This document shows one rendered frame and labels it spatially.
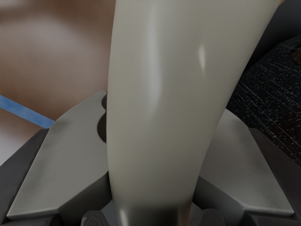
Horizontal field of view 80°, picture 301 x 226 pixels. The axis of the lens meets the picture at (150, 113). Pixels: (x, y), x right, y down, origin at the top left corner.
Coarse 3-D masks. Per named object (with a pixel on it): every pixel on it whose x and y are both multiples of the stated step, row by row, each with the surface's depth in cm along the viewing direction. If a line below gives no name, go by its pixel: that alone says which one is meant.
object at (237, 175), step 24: (240, 120) 9; (216, 144) 7; (240, 144) 7; (216, 168) 6; (240, 168) 6; (264, 168) 6; (216, 192) 6; (240, 192) 5; (264, 192) 5; (240, 216) 5; (288, 216) 5
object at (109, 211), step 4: (112, 200) 83; (108, 204) 81; (112, 204) 82; (104, 208) 78; (108, 208) 79; (112, 208) 80; (104, 212) 77; (108, 212) 78; (112, 212) 79; (108, 216) 77; (112, 216) 78; (108, 220) 75; (112, 220) 76; (116, 220) 77; (112, 224) 75; (116, 224) 76
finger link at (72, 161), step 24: (96, 96) 10; (72, 120) 8; (96, 120) 8; (48, 144) 7; (72, 144) 7; (96, 144) 7; (48, 168) 6; (72, 168) 6; (96, 168) 6; (24, 192) 5; (48, 192) 5; (72, 192) 5; (96, 192) 6; (24, 216) 5; (72, 216) 5
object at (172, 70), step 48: (144, 0) 3; (192, 0) 2; (240, 0) 2; (144, 48) 3; (192, 48) 3; (240, 48) 3; (144, 96) 3; (192, 96) 3; (144, 144) 4; (192, 144) 4; (144, 192) 5; (192, 192) 6
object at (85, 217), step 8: (88, 216) 5; (96, 216) 5; (104, 216) 5; (200, 216) 5; (208, 216) 5; (216, 216) 5; (88, 224) 4; (96, 224) 4; (104, 224) 4; (200, 224) 5; (208, 224) 5; (216, 224) 5; (224, 224) 5
